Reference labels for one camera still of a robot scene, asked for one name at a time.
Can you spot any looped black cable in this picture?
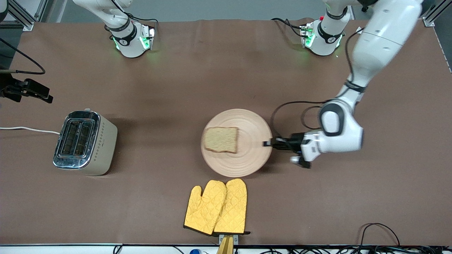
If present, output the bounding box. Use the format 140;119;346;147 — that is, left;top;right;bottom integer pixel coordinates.
359;223;401;249

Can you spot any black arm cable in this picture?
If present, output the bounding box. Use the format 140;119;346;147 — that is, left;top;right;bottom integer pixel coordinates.
270;27;365;142
0;37;46;75

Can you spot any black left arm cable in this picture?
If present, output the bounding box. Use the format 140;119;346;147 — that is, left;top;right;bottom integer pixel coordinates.
270;27;365;142

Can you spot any black left base cable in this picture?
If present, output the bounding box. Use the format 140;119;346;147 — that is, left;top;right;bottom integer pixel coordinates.
271;17;306;38

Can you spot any slice of toast bread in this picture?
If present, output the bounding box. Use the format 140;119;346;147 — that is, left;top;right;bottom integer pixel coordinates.
203;126;239;154

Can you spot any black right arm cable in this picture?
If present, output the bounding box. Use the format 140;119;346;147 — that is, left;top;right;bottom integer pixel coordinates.
0;37;46;75

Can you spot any tangled black cable bundle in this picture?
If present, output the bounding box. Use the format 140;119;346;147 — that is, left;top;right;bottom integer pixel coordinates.
261;246;452;254

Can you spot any table cover sheet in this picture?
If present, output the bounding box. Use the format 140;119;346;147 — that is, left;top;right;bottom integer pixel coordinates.
0;18;452;246

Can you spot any aluminium frame profile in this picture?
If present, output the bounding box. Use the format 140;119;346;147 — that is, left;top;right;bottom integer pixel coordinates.
422;0;452;28
6;0;47;32

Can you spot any yellow quilted oven mitt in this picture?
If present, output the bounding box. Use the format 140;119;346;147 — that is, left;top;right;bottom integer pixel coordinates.
213;178;251;235
183;180;227;236

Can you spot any white toaster power cord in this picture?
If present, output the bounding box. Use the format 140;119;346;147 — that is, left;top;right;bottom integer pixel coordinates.
0;126;61;135

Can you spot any beige and chrome toaster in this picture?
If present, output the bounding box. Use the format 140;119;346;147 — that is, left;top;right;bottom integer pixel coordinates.
53;109;118;176

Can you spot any round light wooden plate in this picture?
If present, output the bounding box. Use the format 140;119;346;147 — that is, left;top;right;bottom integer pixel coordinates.
200;108;274;178

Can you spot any black base cable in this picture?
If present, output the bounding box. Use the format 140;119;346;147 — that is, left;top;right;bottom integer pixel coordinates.
109;0;160;28
271;17;306;38

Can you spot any black right base cable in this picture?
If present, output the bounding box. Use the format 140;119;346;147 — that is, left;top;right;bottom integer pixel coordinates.
109;0;160;28

